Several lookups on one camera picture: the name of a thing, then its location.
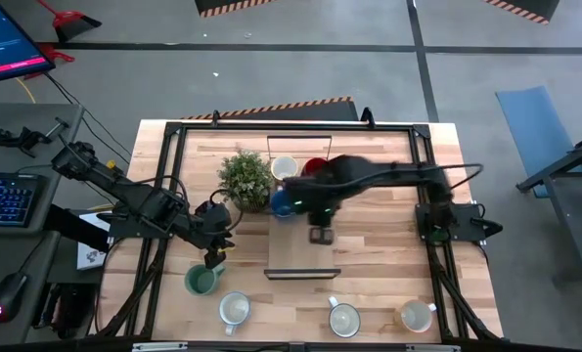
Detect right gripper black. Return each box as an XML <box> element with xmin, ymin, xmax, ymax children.
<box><xmin>283</xmin><ymin>168</ymin><xmax>345</xmax><ymax>246</ymax></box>

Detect blue floor mat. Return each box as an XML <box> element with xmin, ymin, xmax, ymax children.
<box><xmin>495</xmin><ymin>86</ymin><xmax>579</xmax><ymax>199</ymax></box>

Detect black hazard-striped mat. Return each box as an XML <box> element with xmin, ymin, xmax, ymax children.
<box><xmin>483</xmin><ymin>0</ymin><xmax>562</xmax><ymax>26</ymax></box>
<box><xmin>194</xmin><ymin>0</ymin><xmax>278</xmax><ymax>20</ymax></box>
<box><xmin>179</xmin><ymin>96</ymin><xmax>360</xmax><ymax>122</ymax></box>

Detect black clamp tool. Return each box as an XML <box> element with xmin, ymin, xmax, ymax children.
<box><xmin>0</xmin><ymin>116</ymin><xmax>71</xmax><ymax>158</ymax></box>

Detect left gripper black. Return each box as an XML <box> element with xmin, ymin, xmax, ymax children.
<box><xmin>192</xmin><ymin>199</ymin><xmax>237</xmax><ymax>271</ymax></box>

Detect white mug blue pattern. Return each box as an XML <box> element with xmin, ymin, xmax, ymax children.
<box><xmin>327</xmin><ymin>295</ymin><xmax>363</xmax><ymax>339</ymax></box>

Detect red long-handled dustpan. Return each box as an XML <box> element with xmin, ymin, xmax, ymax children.
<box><xmin>38</xmin><ymin>0</ymin><xmax>103</xmax><ymax>43</ymax></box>

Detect dark grey cart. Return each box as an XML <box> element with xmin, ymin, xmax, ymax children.
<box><xmin>515</xmin><ymin>127</ymin><xmax>582</xmax><ymax>287</ymax></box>

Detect white mug red pattern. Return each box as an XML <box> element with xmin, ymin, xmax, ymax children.
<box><xmin>218</xmin><ymin>291</ymin><xmax>252</xmax><ymax>337</ymax></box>

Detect white box with logo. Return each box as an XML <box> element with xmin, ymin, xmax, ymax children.
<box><xmin>76</xmin><ymin>213</ymin><xmax>112</xmax><ymax>272</ymax></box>

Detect blue mug white handle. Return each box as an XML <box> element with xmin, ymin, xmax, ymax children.
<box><xmin>269</xmin><ymin>189</ymin><xmax>294</xmax><ymax>219</ymax></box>

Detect black backlit keyboard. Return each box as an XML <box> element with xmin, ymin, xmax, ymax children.
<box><xmin>0</xmin><ymin>171</ymin><xmax>48</xmax><ymax>229</ymax></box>

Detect computer monitor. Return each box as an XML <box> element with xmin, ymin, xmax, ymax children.
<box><xmin>0</xmin><ymin>0</ymin><xmax>57</xmax><ymax>87</ymax></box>

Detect white mug orange dots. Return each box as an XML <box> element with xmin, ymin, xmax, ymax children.
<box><xmin>398</xmin><ymin>299</ymin><xmax>438</xmax><ymax>334</ymax></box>

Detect red floor stand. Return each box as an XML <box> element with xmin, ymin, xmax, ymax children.
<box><xmin>23</xmin><ymin>42</ymin><xmax>76</xmax><ymax>80</ymax></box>

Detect grey metal bracket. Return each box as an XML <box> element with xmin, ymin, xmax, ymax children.
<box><xmin>131</xmin><ymin>341</ymin><xmax>189</xmax><ymax>352</ymax></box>
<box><xmin>405</xmin><ymin>343</ymin><xmax>462</xmax><ymax>352</ymax></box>

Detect black power cable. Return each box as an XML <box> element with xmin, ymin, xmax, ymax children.
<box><xmin>43</xmin><ymin>71</ymin><xmax>134</xmax><ymax>165</ymax></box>

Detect yellow-rimmed leaf-pattern mug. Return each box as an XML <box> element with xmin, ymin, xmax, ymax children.
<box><xmin>271</xmin><ymin>154</ymin><xmax>300</xmax><ymax>182</ymax></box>

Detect dark mug red inside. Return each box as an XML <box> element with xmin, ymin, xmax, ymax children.
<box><xmin>301</xmin><ymin>156</ymin><xmax>331</xmax><ymax>178</ymax></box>

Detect black computer mouse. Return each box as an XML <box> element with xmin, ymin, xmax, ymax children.
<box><xmin>0</xmin><ymin>272</ymin><xmax>29</xmax><ymax>325</ymax></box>

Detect green mug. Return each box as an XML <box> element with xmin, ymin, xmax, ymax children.
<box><xmin>184</xmin><ymin>263</ymin><xmax>227</xmax><ymax>297</ymax></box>

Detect black bag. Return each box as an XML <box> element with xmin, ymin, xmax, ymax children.
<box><xmin>30</xmin><ymin>281</ymin><xmax>102</xmax><ymax>341</ymax></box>

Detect small potted green plant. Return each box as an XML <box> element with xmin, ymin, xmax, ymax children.
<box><xmin>216</xmin><ymin>149</ymin><xmax>275</xmax><ymax>215</ymax></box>

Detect wooden shelf riser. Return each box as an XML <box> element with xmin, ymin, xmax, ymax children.
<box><xmin>263</xmin><ymin>135</ymin><xmax>342</xmax><ymax>281</ymax></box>

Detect black metal table frame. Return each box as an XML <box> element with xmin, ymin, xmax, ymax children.
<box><xmin>93</xmin><ymin>106</ymin><xmax>505</xmax><ymax>346</ymax></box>

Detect black bulky sleeve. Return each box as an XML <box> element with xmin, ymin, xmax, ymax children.
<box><xmin>43</xmin><ymin>203</ymin><xmax>112</xmax><ymax>253</ymax></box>

